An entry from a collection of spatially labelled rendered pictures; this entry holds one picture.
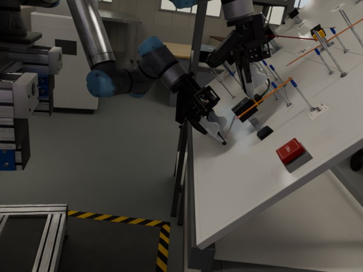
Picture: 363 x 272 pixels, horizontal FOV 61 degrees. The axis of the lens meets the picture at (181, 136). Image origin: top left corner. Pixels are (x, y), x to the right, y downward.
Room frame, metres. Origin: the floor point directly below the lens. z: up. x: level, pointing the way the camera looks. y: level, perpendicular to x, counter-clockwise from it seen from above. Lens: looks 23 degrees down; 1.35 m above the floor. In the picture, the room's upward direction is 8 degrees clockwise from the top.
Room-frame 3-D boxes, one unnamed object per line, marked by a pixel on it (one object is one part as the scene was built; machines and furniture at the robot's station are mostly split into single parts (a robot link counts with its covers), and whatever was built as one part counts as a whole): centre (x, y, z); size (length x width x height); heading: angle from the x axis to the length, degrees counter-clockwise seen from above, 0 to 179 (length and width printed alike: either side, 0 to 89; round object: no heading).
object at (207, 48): (2.00, -0.18, 1.09); 0.35 x 0.33 x 0.07; 2
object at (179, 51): (4.93, 0.12, 0.37); 1.33 x 0.69 x 0.73; 16
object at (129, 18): (5.79, 1.49, 0.59); 2.17 x 0.82 x 1.17; 15
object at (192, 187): (1.12, -0.06, 0.83); 1.18 x 0.05 x 0.06; 2
